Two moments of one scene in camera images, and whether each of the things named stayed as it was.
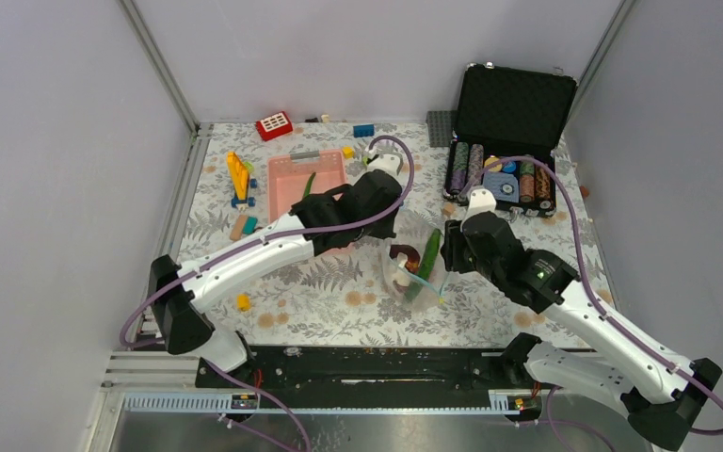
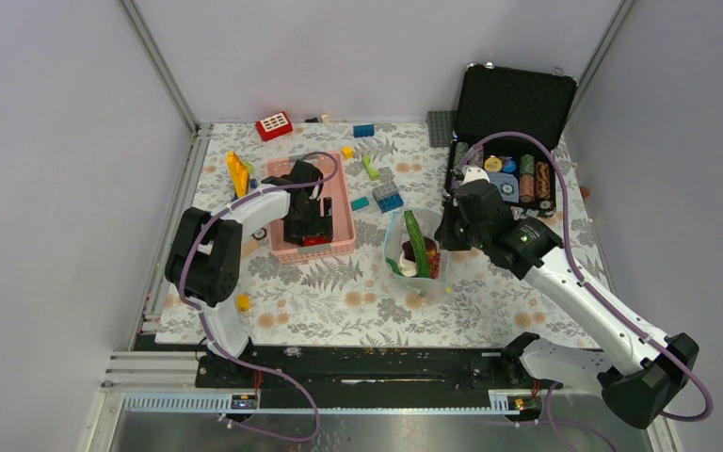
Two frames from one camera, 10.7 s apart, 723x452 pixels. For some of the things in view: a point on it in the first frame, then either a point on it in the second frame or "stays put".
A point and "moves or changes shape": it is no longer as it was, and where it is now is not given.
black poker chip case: [502, 112] stays put
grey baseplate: [441, 126] stays put
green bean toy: [425, 264] to [420, 249]
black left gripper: [387, 231] to [320, 226]
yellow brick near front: [244, 302] stays put
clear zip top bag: [416, 267] moves or changes shape
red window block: [274, 126] stays put
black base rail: [364, 376] stays put
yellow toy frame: [239, 174] stays put
